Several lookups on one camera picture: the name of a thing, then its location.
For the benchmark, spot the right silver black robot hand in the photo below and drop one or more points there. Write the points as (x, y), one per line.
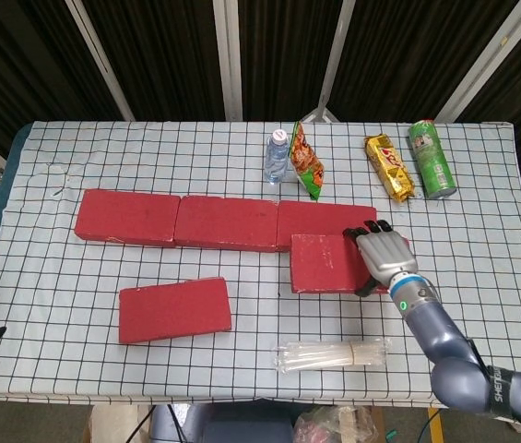
(387, 256)

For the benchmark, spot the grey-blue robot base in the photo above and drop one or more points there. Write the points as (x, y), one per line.
(232, 427)

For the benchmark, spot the gold biscuit pack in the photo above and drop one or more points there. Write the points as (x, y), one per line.
(389, 168)

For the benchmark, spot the green chip can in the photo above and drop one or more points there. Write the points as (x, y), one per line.
(431, 159)

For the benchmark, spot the clear wrapped straw bundle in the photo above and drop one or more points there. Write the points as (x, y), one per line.
(329, 356)

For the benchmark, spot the orange green snack bag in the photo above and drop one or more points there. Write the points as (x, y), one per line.
(306, 161)

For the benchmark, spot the small clear water bottle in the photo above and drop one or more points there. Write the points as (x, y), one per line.
(276, 159)

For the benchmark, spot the white black checkered tablecloth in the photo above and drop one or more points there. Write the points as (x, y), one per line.
(251, 314)

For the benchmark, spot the crumpled clear plastic bag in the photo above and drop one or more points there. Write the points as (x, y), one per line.
(334, 424)

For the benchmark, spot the white metal frame post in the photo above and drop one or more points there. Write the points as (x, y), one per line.
(334, 60)
(98, 57)
(228, 55)
(486, 60)

